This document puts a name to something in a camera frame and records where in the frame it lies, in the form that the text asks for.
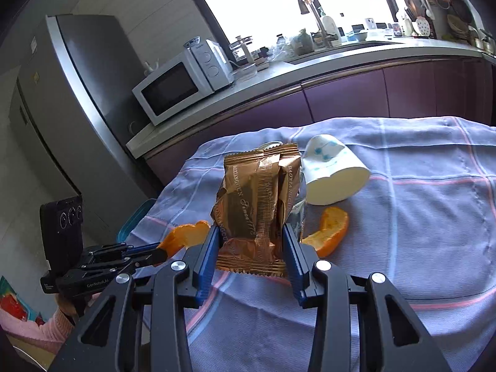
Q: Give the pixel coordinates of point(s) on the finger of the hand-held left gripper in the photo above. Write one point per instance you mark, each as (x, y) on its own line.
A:
(155, 256)
(112, 248)

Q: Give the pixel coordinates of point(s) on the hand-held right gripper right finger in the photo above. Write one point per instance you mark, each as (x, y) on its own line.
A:
(295, 267)

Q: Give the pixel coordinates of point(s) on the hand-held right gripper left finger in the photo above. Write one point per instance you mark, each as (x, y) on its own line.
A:
(205, 267)

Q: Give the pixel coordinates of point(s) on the orange peel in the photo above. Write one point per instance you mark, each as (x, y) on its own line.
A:
(329, 232)
(182, 236)

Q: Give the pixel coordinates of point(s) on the teal plastic bin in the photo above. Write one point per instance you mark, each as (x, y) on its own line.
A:
(131, 221)

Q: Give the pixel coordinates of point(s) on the golden snack wrapper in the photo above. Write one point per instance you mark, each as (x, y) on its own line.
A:
(252, 201)

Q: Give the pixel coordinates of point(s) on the person's left forearm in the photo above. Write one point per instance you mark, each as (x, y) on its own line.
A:
(54, 331)

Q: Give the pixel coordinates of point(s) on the person's left hand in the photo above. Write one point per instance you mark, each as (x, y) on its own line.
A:
(64, 306)

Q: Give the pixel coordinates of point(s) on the colourful printed cloth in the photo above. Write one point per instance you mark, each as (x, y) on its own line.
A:
(13, 300)

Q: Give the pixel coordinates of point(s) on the white printed paper cup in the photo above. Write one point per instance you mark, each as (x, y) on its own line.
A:
(333, 178)

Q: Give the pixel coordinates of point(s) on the grey checked tablecloth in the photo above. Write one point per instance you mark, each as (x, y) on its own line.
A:
(407, 240)

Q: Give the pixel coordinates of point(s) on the round grey plate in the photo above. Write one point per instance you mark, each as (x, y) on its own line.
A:
(132, 127)

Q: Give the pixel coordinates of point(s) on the grey refrigerator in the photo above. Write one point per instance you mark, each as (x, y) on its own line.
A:
(77, 104)

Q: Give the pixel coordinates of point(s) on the white microwave oven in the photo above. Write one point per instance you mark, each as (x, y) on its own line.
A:
(166, 89)

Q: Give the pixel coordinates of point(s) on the purple base cabinet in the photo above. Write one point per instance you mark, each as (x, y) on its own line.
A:
(348, 93)

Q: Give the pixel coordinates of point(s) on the small white ornament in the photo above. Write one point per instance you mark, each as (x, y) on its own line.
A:
(150, 68)

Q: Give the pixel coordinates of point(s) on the white kitchen countertop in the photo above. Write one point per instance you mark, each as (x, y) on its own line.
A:
(271, 81)

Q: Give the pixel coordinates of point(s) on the clear plastic bags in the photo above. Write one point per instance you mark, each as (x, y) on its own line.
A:
(281, 52)

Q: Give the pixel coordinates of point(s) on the blue white porcelain bowl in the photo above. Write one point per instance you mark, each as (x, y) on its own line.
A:
(192, 42)

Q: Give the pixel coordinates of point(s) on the glass kettle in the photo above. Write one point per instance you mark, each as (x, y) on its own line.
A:
(244, 52)

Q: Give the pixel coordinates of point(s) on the glass jar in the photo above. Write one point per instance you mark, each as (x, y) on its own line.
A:
(279, 40)

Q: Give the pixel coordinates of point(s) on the white soap bottle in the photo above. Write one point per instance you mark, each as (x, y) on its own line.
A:
(331, 27)

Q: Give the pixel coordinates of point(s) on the metal kitchen faucet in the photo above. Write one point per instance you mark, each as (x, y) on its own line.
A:
(316, 19)

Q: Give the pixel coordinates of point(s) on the kitchen window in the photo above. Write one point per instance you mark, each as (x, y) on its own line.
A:
(252, 0)

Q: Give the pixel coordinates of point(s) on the white dotted utensil holder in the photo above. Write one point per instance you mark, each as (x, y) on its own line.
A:
(421, 27)

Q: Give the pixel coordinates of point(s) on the stack of bowls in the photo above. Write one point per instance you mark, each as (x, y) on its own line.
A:
(457, 29)

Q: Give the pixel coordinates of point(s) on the hanging black pan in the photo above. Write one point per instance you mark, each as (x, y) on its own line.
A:
(461, 7)

